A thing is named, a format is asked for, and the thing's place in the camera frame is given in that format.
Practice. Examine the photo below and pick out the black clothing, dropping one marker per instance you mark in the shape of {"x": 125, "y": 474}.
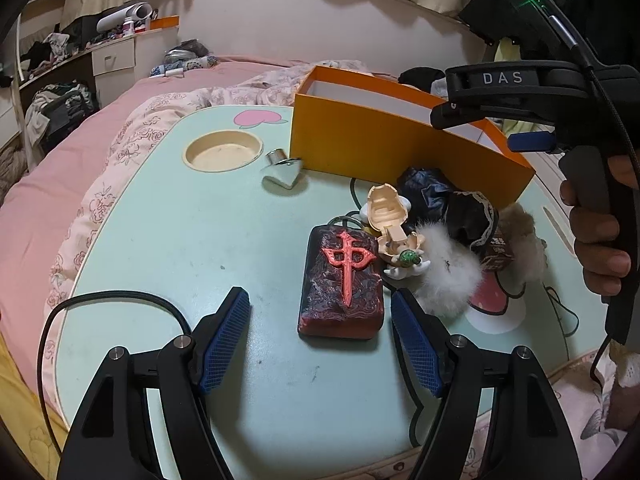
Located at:
{"x": 417, "y": 77}

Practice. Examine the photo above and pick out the person's right hand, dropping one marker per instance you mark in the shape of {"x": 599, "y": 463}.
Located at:
{"x": 595, "y": 240}

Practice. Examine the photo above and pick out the orange cardboard box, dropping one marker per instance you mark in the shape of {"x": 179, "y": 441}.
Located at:
{"x": 350, "y": 135}

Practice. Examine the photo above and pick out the yellow-green hanging garment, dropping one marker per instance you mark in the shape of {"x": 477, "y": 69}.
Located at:
{"x": 505, "y": 52}

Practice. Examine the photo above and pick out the silver heart-shaped flask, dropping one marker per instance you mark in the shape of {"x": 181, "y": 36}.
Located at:
{"x": 282, "y": 175}

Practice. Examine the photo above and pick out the pink floral quilt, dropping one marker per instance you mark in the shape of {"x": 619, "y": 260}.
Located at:
{"x": 145, "y": 125}

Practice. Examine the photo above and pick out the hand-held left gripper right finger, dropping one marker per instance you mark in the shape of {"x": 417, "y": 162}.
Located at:
{"x": 417, "y": 345}

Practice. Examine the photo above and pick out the pink bed sheet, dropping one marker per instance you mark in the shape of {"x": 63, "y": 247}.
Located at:
{"x": 60, "y": 185}

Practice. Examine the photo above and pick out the pile of clothes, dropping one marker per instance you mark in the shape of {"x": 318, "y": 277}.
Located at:
{"x": 60, "y": 110}

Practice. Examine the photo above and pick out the brown fluffy pompom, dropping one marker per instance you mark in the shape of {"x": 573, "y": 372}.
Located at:
{"x": 525, "y": 240}

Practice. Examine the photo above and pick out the silver metal bowl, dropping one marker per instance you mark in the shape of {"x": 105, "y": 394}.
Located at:
{"x": 185, "y": 51}

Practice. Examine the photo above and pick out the small orange box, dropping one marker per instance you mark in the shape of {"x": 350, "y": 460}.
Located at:
{"x": 165, "y": 22}

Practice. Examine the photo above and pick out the white fluffy pompom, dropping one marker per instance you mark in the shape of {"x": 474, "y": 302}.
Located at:
{"x": 445, "y": 270}

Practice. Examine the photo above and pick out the small brown box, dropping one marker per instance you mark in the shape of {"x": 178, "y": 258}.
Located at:
{"x": 497, "y": 255}

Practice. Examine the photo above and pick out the small white bottle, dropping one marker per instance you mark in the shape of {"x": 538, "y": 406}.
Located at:
{"x": 128, "y": 26}

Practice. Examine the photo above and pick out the white rolled sheet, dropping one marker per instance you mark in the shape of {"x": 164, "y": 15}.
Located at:
{"x": 125, "y": 16}

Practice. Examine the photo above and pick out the navy blue cloth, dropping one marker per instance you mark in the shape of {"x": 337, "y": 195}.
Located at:
{"x": 425, "y": 185}

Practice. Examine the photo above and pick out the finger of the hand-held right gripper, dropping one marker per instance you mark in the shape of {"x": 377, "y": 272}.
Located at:
{"x": 530, "y": 141}
{"x": 500, "y": 80}

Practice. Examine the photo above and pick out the black lace cloth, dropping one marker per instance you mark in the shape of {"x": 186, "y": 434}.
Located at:
{"x": 467, "y": 215}

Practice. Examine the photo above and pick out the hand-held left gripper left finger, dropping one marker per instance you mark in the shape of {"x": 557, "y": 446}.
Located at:
{"x": 225, "y": 340}

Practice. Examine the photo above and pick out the dark red mahjong tile block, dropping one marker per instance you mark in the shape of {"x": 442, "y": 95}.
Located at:
{"x": 340, "y": 300}

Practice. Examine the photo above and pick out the white drawer cabinet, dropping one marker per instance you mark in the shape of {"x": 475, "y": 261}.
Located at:
{"x": 114, "y": 57}

